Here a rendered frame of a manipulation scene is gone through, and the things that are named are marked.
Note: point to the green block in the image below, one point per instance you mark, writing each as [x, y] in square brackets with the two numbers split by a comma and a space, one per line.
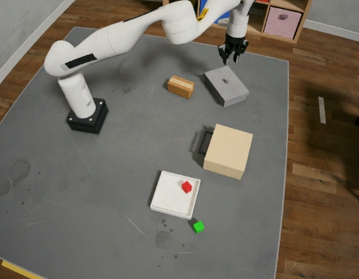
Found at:
[198, 227]

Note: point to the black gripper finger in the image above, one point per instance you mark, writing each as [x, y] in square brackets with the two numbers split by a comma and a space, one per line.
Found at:
[243, 48]
[222, 50]

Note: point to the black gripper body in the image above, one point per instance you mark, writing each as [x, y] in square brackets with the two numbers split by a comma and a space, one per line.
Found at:
[230, 41]

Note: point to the brown cardboard box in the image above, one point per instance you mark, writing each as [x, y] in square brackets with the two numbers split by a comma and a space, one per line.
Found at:
[180, 87]

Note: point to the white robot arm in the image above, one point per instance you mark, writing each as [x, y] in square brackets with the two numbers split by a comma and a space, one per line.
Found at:
[180, 26]

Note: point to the red block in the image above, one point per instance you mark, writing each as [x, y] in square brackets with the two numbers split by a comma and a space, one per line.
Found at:
[186, 187]

